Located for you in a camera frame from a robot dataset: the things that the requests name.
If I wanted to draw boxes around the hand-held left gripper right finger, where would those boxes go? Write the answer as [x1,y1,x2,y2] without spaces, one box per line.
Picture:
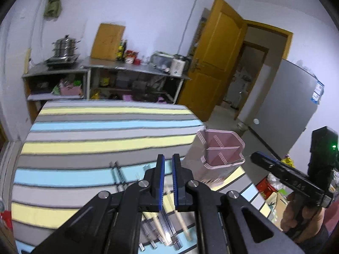
[172,153,305,254]

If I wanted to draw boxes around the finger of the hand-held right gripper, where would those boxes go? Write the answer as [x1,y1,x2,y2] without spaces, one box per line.
[250,151,277,173]

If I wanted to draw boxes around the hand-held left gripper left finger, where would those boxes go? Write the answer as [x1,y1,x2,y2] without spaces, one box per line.
[30,154,166,254]

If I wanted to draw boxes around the pink utensil holder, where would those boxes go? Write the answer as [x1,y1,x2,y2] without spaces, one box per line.
[185,129,245,188]

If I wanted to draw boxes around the person's right forearm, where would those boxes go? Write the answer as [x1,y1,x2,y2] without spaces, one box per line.
[299,224,331,254]

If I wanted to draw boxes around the person's right hand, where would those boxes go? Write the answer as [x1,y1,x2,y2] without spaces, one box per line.
[281,190,326,242]

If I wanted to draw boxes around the red box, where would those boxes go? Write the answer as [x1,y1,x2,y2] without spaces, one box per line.
[256,177,271,199]

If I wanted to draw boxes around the grey refrigerator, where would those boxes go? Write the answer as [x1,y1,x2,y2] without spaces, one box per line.
[247,58,325,162]

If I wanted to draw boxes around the striped tablecloth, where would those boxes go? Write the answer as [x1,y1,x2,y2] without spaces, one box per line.
[11,100,273,254]

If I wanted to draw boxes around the yellow wooden door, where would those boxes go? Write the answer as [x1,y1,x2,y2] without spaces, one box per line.
[178,0,248,121]

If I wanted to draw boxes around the white electric kettle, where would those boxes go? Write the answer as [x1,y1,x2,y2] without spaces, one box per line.
[169,57,186,76]

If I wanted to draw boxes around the long steel counter table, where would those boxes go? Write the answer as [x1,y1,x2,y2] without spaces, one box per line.
[81,57,191,105]

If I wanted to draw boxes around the clear storage box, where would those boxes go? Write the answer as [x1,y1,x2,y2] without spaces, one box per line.
[150,51,175,70]

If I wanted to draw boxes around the pink basket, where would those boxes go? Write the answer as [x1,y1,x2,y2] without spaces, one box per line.
[60,81,82,96]

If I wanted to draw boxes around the red sauce jars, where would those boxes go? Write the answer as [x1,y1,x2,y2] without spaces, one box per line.
[124,50,141,64]

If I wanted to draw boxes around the dark oil bottle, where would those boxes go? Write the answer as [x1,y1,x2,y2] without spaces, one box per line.
[117,40,128,61]

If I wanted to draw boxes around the wooden cutting board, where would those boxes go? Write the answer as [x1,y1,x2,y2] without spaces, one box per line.
[90,23,126,61]

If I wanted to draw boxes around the small steel shelf table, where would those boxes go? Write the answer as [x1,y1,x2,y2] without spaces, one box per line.
[22,61,88,122]

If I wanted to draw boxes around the induction cooker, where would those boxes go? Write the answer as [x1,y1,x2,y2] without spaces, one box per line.
[46,54,81,70]

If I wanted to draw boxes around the steel steamer pot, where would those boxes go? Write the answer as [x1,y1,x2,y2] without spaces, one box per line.
[51,34,81,59]

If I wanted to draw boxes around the yellow door frame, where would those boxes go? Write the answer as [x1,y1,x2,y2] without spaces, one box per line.
[234,20,294,121]

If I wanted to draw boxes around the wall cable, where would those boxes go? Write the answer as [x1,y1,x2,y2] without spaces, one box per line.
[177,0,200,56]

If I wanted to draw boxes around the yellow wall power strip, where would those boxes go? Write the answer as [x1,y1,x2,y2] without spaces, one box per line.
[23,48,32,75]

